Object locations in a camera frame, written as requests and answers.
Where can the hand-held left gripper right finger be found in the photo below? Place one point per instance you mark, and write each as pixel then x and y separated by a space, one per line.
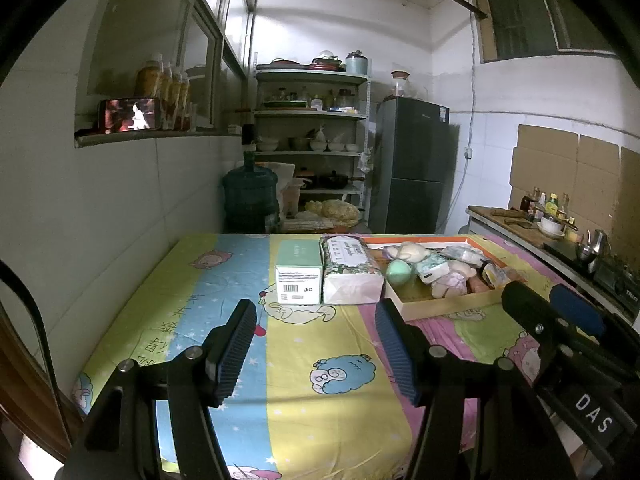
pixel 395 355

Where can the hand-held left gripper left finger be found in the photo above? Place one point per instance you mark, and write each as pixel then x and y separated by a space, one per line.
pixel 235 350

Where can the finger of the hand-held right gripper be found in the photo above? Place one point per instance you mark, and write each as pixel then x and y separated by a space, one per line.
pixel 577 310
pixel 527 315

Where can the orange rimmed cardboard box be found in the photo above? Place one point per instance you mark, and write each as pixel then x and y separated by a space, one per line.
pixel 450 305

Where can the green round puff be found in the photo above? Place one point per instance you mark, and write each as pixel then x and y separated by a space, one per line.
pixel 398 272

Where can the mint and white pouch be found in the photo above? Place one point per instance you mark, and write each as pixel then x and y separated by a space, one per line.
pixel 434 267

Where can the cream soft ball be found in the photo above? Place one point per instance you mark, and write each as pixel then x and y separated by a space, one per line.
pixel 412 251

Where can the black stove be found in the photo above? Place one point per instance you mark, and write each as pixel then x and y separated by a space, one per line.
pixel 620 280

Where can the metal kettle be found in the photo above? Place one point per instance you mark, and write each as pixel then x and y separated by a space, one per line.
pixel 591 250

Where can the white bowl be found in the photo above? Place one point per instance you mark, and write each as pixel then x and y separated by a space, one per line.
pixel 551 226

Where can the kitchen counter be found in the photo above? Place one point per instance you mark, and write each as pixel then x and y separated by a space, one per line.
pixel 500 227

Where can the floral tissue pack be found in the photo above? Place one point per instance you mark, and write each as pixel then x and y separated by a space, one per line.
pixel 350 270

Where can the row of condiment bottles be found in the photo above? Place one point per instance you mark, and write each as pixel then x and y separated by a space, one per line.
pixel 550 205

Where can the green and white box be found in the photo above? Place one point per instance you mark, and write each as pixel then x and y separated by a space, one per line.
pixel 298 260

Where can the yellow bag of food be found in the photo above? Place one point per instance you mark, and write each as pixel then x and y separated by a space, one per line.
pixel 332 212

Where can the large water jug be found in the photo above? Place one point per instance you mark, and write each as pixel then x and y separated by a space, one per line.
pixel 250 195

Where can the white sacks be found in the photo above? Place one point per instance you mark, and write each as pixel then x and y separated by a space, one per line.
pixel 280 185

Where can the black pan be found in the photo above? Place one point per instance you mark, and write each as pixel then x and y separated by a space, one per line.
pixel 335 180

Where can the dark grey fridge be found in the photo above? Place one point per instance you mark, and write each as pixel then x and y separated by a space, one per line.
pixel 410 170

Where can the dark wooden furniture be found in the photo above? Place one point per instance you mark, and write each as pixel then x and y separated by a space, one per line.
pixel 30 400

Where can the group of white bowls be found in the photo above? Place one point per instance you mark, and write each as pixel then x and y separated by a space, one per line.
pixel 320 144

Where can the white metal shelf rack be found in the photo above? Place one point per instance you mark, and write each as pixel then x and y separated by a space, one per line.
pixel 310 115

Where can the phone with lit screen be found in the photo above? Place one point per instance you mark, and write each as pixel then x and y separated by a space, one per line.
pixel 130 116

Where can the group of glass jars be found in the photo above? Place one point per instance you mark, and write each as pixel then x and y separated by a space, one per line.
pixel 310 100

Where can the glass jar with lid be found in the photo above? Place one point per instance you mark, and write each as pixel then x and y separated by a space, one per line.
pixel 401 85

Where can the teal pot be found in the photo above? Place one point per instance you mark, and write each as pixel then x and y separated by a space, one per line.
pixel 356 64

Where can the stacked red pans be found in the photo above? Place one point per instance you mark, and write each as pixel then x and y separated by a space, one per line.
pixel 325 62

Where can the interior glass window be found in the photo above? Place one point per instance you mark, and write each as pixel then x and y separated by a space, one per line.
pixel 150 35

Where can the cardboard wall sheets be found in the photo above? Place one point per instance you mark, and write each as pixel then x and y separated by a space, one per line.
pixel 575 170

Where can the high wall window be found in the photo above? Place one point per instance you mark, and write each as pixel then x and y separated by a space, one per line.
pixel 530 15

